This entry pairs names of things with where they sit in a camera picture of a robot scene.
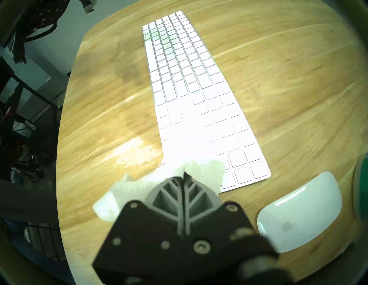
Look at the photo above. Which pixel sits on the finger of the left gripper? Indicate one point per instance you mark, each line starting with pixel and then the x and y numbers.
pixel 87 5

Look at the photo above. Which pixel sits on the white slim keyboard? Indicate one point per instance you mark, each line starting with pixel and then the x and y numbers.
pixel 189 92

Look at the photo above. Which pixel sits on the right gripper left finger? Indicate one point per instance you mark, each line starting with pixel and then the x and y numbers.
pixel 149 235

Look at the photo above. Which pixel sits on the white computer mouse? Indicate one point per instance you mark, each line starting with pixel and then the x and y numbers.
pixel 302 215

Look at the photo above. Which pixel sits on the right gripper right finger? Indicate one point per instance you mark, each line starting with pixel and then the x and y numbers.
pixel 212 229

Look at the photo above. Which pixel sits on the green blue wipes canister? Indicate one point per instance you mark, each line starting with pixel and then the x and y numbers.
pixel 362 189

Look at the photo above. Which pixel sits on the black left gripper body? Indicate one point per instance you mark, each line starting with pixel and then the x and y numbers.
pixel 46 13

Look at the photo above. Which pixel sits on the black metal frame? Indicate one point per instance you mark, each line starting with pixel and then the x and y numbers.
pixel 17 94

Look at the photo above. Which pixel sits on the white disinfecting wipe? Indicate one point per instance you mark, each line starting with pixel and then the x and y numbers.
pixel 138 186

